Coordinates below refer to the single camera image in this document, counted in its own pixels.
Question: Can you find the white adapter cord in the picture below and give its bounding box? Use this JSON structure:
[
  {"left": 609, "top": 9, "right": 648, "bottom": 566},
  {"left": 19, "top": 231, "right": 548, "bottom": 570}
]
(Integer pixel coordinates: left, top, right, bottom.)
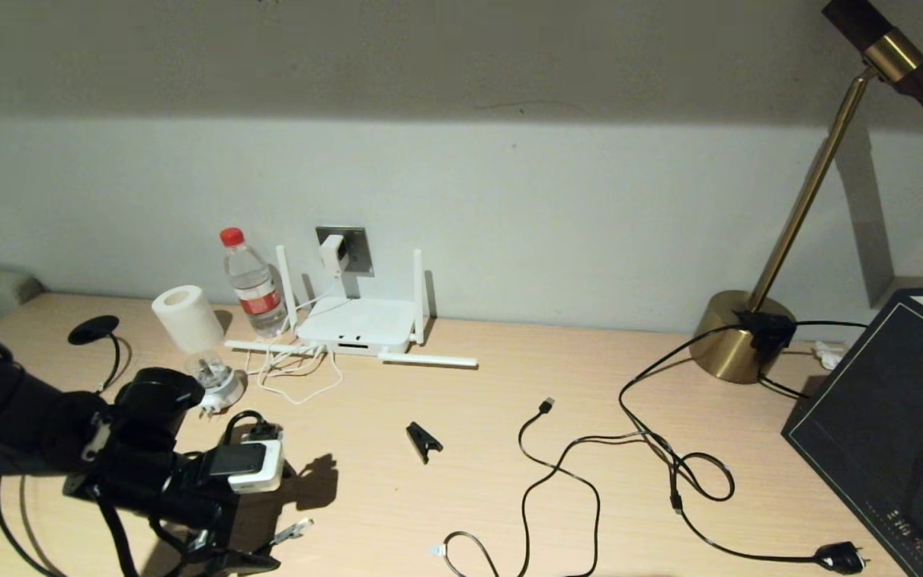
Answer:
[{"left": 245, "top": 272, "right": 345, "bottom": 406}]

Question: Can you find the white power adapter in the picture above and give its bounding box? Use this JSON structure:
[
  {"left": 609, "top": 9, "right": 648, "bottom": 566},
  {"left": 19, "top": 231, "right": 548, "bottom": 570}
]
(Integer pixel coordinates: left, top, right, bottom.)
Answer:
[{"left": 320, "top": 234, "right": 349, "bottom": 277}]

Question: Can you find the grey white plug night light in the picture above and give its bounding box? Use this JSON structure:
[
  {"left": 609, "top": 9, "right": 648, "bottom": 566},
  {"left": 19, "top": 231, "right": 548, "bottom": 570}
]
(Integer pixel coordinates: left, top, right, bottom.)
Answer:
[{"left": 185, "top": 353, "right": 246, "bottom": 419}]

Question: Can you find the white router with antennas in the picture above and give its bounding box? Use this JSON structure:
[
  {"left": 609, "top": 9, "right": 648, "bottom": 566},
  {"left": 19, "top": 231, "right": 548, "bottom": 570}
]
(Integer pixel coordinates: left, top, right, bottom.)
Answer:
[{"left": 224, "top": 244, "right": 480, "bottom": 369}]

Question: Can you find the white paper roll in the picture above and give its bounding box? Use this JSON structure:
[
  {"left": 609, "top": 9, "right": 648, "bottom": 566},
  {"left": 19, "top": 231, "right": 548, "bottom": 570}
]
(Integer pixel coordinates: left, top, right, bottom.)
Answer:
[{"left": 151, "top": 284, "right": 226, "bottom": 355}]

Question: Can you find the black plastic clip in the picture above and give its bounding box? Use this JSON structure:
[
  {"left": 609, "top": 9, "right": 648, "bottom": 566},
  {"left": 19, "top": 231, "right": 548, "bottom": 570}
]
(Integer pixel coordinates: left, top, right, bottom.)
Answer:
[{"left": 405, "top": 422, "right": 444, "bottom": 466}]

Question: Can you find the clear water bottle red cap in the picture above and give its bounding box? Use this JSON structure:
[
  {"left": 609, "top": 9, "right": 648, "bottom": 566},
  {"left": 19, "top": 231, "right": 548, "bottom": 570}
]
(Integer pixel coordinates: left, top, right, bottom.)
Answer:
[{"left": 219, "top": 228, "right": 290, "bottom": 337}]

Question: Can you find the brass desk lamp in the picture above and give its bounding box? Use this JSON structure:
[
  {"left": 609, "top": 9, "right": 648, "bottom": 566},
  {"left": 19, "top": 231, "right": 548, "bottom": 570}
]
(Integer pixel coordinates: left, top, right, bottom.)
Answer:
[{"left": 691, "top": 0, "right": 923, "bottom": 384}]

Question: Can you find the black box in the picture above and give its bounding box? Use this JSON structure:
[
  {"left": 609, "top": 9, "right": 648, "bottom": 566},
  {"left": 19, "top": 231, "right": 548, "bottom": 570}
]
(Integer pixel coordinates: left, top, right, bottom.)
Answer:
[{"left": 782, "top": 276, "right": 923, "bottom": 577}]

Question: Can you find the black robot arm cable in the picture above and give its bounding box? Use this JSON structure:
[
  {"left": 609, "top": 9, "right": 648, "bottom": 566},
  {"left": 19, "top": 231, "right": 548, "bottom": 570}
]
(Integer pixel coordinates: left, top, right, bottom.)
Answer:
[{"left": 0, "top": 330, "right": 282, "bottom": 577}]

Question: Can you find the grey wall socket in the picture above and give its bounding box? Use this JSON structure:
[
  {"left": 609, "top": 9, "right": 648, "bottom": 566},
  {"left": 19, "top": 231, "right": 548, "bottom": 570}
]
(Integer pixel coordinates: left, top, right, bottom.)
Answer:
[{"left": 316, "top": 226, "right": 372, "bottom": 276}]

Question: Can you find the black USB cable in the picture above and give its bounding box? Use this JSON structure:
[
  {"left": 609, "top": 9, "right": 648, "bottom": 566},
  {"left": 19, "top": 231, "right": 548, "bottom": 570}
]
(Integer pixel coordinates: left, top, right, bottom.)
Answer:
[{"left": 429, "top": 398, "right": 648, "bottom": 577}]

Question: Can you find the black lamp power cord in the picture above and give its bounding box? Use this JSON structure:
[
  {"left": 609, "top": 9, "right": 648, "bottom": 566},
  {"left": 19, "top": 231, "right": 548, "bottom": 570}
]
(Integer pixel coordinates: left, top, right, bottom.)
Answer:
[{"left": 620, "top": 321, "right": 871, "bottom": 576}]

